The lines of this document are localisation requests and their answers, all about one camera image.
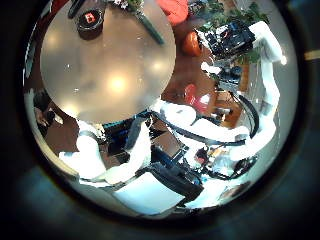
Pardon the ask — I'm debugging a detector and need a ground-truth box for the flower bouquet with green stems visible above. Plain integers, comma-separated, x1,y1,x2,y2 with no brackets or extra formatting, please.
111,0,167,47

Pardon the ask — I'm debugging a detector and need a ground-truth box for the green leafy plant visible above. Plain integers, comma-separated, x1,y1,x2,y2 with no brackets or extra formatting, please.
196,0,272,65

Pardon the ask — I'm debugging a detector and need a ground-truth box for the orange round pouf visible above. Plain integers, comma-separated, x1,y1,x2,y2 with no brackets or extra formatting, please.
181,30,204,58

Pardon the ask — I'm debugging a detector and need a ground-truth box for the orange sofa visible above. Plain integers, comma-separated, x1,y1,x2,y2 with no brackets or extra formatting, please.
156,0,190,27

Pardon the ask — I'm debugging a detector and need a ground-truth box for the black control box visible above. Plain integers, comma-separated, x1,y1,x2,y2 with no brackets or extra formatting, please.
101,119,134,156

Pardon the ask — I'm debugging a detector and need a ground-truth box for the red plastic object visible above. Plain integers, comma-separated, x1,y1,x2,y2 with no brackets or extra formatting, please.
184,83,212,115

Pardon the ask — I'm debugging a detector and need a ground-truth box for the person in grey top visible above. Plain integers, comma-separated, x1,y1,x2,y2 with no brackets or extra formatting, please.
31,88,65,138

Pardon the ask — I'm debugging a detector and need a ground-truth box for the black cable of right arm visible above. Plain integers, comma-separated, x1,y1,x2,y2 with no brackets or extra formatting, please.
152,94,261,148

